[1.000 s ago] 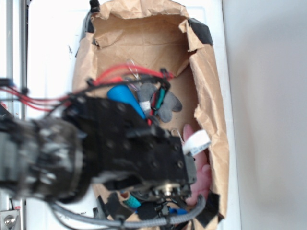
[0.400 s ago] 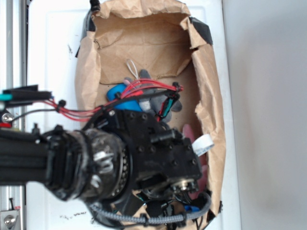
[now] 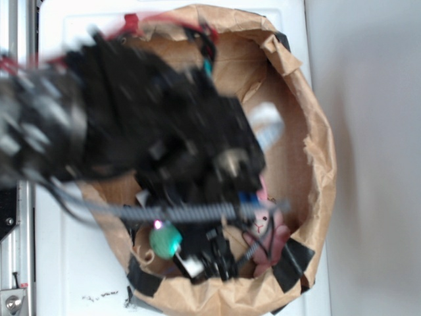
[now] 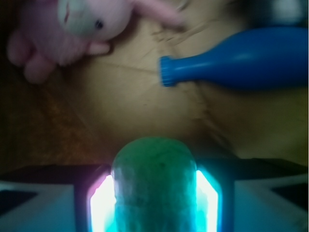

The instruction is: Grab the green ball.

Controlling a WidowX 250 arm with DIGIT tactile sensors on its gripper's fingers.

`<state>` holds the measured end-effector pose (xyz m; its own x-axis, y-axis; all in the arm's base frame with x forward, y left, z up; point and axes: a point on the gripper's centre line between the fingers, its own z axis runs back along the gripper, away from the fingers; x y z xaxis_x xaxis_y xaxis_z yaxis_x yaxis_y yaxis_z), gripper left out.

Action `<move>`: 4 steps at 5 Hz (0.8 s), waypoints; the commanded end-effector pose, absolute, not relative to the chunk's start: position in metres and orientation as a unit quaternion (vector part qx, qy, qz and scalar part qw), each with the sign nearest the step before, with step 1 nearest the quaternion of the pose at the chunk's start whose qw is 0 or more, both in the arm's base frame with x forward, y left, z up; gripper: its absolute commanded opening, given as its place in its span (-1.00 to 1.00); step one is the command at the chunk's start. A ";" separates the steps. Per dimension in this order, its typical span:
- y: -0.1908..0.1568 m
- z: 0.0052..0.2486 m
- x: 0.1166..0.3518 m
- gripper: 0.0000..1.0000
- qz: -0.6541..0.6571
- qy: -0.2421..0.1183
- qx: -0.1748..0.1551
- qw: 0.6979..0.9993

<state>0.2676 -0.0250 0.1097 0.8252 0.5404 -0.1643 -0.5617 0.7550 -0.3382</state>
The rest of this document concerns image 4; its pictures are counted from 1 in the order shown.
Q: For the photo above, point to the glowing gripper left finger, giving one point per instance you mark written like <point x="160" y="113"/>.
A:
<point x="56" y="198"/>

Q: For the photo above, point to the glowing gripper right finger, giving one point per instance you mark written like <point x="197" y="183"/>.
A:
<point x="252" y="195"/>

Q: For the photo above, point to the green ball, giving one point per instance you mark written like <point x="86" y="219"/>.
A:
<point x="155" y="186"/>

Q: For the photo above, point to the brown paper bag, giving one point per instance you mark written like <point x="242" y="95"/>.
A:
<point x="87" y="112"/>

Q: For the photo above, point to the blue plastic bottle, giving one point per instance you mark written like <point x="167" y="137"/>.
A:
<point x="255" y="59"/>

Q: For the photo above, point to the pink plush toy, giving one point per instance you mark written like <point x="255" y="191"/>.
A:
<point x="53" y="33"/>

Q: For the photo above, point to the grey plush mouse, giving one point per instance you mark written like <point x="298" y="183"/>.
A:
<point x="268" y="13"/>

